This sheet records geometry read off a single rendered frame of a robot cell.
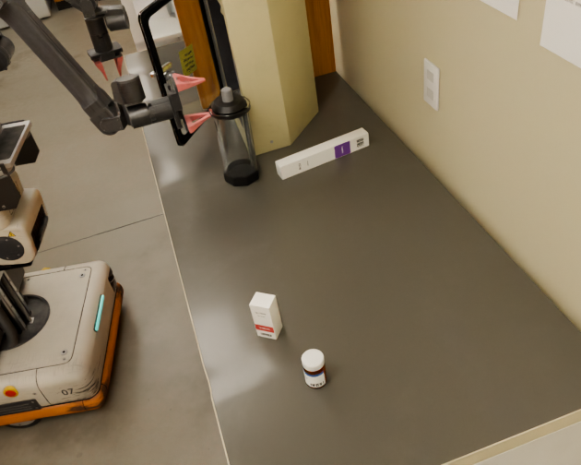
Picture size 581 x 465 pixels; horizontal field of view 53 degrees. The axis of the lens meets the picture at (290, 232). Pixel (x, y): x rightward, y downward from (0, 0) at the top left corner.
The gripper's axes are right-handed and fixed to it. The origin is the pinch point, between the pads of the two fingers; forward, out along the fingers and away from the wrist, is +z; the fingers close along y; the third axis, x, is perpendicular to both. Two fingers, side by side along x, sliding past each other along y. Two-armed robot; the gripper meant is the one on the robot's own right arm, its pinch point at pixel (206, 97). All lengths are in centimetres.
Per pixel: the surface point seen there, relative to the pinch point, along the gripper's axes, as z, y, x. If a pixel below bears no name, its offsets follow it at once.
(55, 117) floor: -81, -125, 272
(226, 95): 4.8, 0.8, -3.4
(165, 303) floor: -34, -121, 55
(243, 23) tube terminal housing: 14.2, 13.5, 6.8
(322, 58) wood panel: 46, -19, 43
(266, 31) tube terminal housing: 20.0, 9.9, 6.7
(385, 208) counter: 34, -24, -33
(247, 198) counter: 3.3, -25.3, -12.6
